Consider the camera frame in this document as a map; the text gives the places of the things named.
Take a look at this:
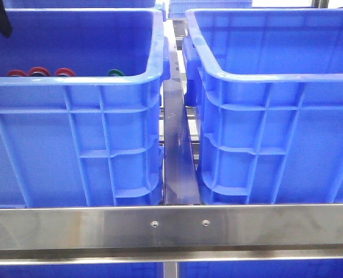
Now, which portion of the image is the red mushroom push button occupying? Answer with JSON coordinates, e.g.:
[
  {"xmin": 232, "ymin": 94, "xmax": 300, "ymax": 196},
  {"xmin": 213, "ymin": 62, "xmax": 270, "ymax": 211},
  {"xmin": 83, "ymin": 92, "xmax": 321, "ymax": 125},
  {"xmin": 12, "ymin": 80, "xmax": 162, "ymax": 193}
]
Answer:
[{"xmin": 7, "ymin": 69, "xmax": 28, "ymax": 77}]

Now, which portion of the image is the green mushroom push button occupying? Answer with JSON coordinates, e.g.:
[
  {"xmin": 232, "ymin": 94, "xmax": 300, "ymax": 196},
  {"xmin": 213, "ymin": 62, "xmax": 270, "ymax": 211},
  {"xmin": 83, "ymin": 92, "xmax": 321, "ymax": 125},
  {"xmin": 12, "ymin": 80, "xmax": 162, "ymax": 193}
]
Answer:
[{"xmin": 108, "ymin": 69, "xmax": 125, "ymax": 77}]

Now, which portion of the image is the blue plastic crate left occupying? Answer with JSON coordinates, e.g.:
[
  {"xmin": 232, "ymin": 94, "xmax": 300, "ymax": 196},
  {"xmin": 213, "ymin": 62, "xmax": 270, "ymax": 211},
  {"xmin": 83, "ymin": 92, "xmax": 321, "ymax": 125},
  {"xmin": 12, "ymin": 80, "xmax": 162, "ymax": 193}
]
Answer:
[{"xmin": 0, "ymin": 8, "xmax": 169, "ymax": 208}]

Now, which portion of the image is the blue plastic crate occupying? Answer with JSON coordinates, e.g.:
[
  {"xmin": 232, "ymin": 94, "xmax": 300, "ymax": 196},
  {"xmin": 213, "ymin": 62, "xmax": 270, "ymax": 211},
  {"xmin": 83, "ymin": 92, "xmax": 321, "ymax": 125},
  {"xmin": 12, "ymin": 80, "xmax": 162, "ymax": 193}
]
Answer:
[
  {"xmin": 0, "ymin": 8, "xmax": 169, "ymax": 208},
  {"xmin": 183, "ymin": 8, "xmax": 343, "ymax": 204}
]

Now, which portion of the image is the blue plastic crate right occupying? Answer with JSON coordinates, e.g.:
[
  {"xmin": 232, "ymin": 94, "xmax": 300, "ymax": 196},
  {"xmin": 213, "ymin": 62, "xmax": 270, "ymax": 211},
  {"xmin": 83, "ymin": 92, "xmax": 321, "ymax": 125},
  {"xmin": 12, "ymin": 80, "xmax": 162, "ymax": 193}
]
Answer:
[{"xmin": 183, "ymin": 8, "xmax": 343, "ymax": 204}]

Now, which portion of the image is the red mushroom button right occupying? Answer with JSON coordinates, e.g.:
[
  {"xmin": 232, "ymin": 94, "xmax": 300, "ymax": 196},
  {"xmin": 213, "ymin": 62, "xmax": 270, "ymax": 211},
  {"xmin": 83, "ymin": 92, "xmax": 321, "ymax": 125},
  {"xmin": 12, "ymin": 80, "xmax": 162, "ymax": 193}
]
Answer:
[{"xmin": 55, "ymin": 68, "xmax": 76, "ymax": 77}]

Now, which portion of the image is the blue crate rear middle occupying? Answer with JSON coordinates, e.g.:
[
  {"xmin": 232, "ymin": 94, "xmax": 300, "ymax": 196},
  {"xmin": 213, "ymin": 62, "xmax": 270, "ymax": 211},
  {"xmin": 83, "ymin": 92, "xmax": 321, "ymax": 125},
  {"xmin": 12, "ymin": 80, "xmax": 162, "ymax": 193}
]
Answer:
[{"xmin": 169, "ymin": 0, "xmax": 253, "ymax": 19}]

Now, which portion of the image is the blue crate lower left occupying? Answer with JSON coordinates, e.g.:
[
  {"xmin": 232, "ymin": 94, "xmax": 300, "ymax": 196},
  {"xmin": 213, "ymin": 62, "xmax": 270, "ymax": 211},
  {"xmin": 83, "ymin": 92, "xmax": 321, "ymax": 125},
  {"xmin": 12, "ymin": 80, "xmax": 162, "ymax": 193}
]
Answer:
[{"xmin": 0, "ymin": 263, "xmax": 163, "ymax": 277}]

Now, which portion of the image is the red mushroom button middle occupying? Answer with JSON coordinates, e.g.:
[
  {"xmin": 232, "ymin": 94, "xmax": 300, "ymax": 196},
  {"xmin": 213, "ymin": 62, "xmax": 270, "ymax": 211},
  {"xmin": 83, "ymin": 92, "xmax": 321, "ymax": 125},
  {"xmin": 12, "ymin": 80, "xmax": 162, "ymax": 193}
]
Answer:
[{"xmin": 28, "ymin": 67, "xmax": 51, "ymax": 77}]

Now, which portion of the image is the blue crate rear left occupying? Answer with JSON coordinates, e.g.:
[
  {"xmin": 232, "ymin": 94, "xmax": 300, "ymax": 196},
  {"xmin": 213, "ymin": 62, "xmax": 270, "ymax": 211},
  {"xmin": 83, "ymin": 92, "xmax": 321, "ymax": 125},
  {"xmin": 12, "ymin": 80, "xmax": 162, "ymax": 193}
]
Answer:
[{"xmin": 3, "ymin": 0, "xmax": 167, "ymax": 21}]

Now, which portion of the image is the blue crate lower right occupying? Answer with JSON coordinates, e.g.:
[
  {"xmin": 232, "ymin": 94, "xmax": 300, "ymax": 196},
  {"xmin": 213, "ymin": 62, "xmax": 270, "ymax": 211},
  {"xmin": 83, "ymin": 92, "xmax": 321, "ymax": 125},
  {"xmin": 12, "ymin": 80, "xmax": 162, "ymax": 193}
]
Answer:
[{"xmin": 179, "ymin": 259, "xmax": 343, "ymax": 277}]

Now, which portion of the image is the steel divider rail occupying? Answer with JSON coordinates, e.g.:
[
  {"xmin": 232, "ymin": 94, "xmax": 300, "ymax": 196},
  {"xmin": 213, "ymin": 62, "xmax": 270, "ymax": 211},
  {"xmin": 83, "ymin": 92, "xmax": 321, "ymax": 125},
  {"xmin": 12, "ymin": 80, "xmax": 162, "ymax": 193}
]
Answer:
[{"xmin": 163, "ymin": 46, "xmax": 201, "ymax": 205}]

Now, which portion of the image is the stainless steel front rail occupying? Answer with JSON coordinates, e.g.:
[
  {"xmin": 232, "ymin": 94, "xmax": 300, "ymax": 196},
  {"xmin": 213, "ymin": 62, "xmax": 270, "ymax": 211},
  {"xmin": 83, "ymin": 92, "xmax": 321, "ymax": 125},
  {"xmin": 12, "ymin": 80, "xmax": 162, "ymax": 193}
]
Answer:
[{"xmin": 0, "ymin": 204, "xmax": 343, "ymax": 265}]

